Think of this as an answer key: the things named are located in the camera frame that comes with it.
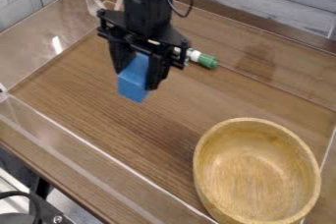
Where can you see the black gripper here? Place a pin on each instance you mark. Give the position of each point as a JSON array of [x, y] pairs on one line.
[[140, 29]]

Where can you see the blue rectangular block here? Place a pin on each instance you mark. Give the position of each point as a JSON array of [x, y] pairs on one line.
[[130, 79]]

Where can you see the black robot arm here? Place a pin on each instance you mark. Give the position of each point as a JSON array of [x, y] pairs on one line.
[[140, 29]]

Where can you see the brown wooden bowl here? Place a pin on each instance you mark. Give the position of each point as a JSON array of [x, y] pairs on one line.
[[256, 173]]

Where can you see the green and white marker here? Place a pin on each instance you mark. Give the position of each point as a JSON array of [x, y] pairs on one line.
[[200, 58]]

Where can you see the black metal table leg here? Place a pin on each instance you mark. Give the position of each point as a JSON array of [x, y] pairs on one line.
[[42, 188]]

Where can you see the clear acrylic tray wall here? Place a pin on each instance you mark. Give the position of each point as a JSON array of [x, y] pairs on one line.
[[117, 155]]

